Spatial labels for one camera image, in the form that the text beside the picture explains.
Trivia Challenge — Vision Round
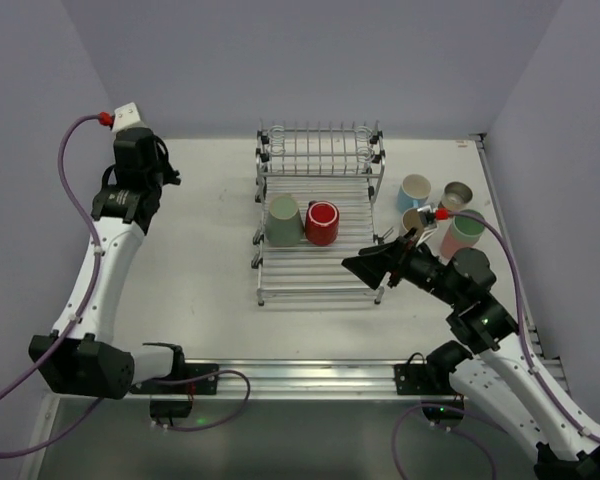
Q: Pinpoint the beige tumbler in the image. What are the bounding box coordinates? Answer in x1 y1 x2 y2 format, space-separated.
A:
400 208 424 236

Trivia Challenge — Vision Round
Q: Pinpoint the light green tumbler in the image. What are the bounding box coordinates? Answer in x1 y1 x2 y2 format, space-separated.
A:
449 209 485 246

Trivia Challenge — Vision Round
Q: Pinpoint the light blue mug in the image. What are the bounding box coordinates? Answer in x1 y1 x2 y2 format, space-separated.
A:
396 174 431 213

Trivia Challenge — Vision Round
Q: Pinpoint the cream and brown cup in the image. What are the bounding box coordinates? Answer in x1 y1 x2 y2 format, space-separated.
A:
438 181 473 211

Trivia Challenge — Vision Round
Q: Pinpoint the pink tumbler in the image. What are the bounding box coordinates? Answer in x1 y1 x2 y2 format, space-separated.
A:
439 225 475 259

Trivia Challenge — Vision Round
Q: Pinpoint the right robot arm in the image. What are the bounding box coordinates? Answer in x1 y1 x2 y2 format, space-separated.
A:
341 234 600 479

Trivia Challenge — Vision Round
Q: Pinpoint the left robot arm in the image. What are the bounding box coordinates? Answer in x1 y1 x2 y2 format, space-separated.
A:
29 127 182 399

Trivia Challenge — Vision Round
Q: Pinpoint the red mug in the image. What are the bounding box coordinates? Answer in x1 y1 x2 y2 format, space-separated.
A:
305 201 340 246

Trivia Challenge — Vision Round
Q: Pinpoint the sage green mug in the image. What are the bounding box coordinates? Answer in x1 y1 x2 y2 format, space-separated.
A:
265 194 304 247

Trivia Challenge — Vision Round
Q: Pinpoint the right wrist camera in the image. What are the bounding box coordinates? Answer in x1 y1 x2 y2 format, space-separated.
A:
414 204 438 246

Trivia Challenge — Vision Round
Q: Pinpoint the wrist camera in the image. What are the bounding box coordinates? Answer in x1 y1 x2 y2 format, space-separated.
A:
111 102 146 134
414 204 438 246

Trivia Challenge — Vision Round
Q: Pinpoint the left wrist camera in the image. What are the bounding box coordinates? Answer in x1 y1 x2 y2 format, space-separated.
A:
111 102 146 134

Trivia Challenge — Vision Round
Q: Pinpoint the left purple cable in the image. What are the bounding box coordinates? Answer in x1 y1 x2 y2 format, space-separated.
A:
0 112 114 459

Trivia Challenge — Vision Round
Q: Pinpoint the silver wire dish rack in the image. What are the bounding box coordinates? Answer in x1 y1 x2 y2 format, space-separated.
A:
251 122 386 305

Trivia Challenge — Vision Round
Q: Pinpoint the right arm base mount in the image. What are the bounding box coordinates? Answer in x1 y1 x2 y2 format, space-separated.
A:
393 352 464 428

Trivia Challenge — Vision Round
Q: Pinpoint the aluminium mounting rail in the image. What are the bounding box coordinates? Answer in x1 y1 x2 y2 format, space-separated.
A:
44 357 561 401

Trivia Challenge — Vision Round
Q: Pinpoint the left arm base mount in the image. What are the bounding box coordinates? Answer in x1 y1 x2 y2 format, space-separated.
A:
129 362 219 427

